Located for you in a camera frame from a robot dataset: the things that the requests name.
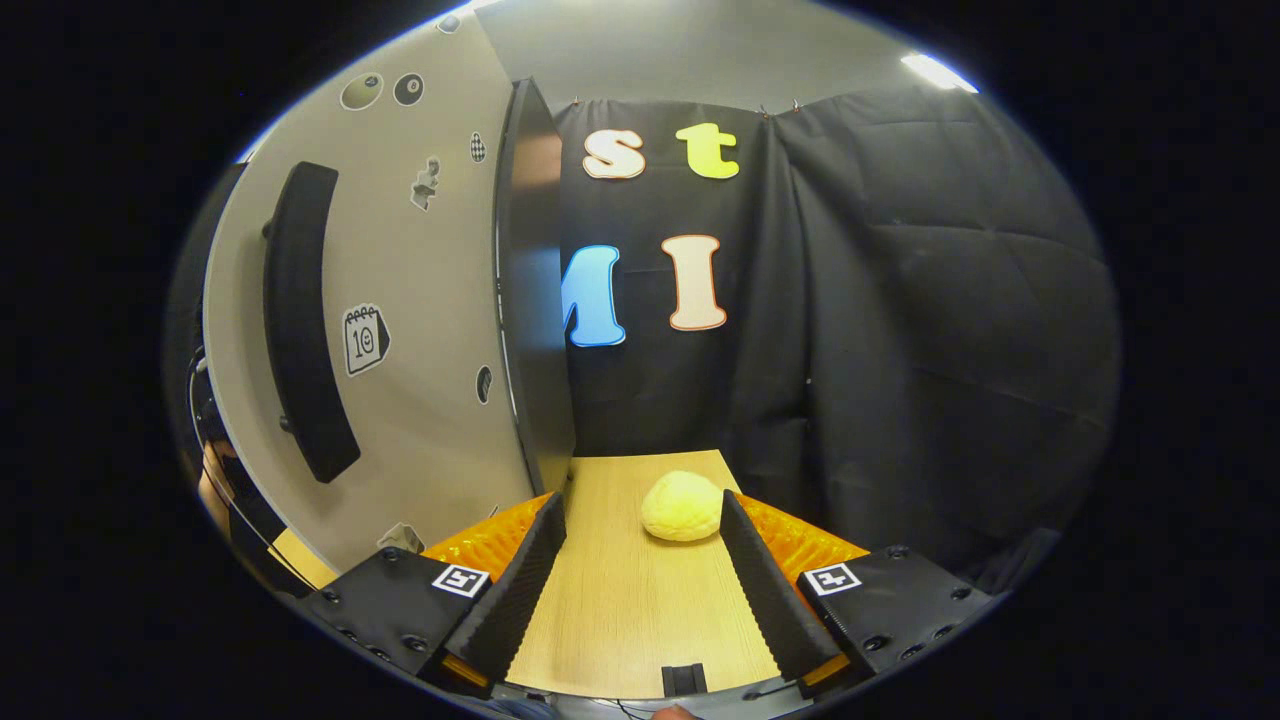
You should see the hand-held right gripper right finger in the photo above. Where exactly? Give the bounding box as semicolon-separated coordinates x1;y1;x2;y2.
720;490;993;701

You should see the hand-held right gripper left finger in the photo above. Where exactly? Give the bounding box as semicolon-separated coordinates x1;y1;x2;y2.
300;490;569;699

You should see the black door handle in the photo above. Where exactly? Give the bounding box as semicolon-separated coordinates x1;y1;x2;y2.
262;161;362;485

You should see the grey cabinet door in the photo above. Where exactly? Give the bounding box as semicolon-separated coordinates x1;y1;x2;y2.
203;15;536;576

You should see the grey cabinet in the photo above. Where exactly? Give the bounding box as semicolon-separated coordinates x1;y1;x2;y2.
493;78;578;496

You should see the yellow bun toy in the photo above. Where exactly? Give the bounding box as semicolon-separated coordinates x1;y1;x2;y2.
641;470;724;543

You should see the black backdrop cloth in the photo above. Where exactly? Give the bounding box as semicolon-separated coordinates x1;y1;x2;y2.
555;85;1121;591

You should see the narrow ceiling light panel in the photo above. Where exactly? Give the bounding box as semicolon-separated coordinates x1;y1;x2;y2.
900;52;981;94

